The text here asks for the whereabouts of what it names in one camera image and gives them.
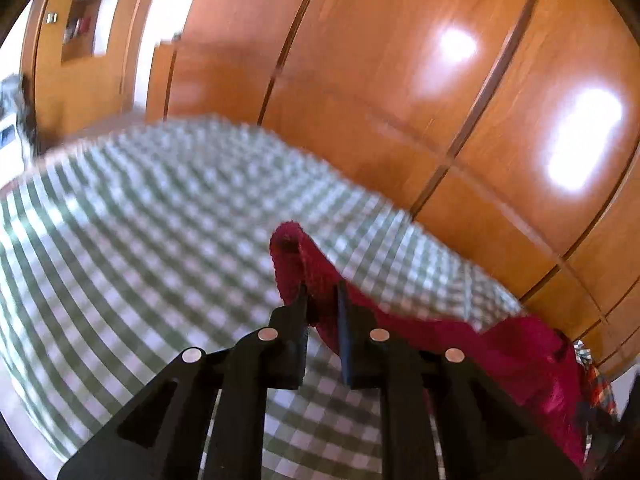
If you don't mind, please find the dark red sweater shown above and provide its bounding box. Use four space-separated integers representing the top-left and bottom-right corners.
269 222 586 467

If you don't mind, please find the red plaid pillow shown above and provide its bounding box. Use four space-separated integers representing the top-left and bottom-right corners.
573 340 618 418

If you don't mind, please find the green white checkered bedsheet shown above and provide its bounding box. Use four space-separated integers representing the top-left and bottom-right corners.
1 117 521 460

